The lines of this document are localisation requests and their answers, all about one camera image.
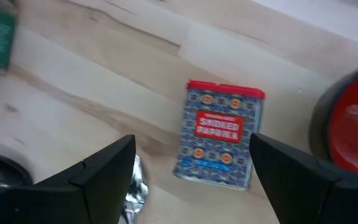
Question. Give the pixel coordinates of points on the red bowl black outside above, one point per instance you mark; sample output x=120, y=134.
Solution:
x=353, y=130

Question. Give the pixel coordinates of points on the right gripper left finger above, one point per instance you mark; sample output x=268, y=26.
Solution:
x=57, y=202

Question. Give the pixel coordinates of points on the smoked paprika tin red lid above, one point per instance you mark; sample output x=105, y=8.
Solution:
x=217, y=140

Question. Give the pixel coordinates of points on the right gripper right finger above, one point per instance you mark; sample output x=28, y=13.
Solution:
x=315, y=196

